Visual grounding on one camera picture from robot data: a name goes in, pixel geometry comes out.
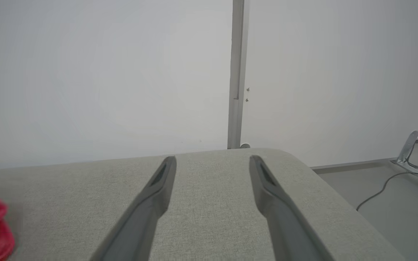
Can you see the grey metal wall post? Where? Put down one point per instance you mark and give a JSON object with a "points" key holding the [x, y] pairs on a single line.
{"points": [[236, 72]]}

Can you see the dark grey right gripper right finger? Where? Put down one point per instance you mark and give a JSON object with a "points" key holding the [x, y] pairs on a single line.
{"points": [[289, 228]]}

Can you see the round grey post foot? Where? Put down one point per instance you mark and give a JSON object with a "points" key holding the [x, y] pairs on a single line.
{"points": [[245, 146]]}

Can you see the grey fabric sofa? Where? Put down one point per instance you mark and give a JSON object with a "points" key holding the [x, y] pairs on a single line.
{"points": [[212, 203]]}

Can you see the grey baseboard strip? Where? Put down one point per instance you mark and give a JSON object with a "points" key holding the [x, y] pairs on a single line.
{"points": [[354, 165]]}

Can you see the silver metal stand frame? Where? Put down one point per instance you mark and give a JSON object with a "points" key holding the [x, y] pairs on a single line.
{"points": [[408, 145]]}

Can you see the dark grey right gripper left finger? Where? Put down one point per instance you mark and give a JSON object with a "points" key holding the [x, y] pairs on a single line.
{"points": [[140, 224]]}

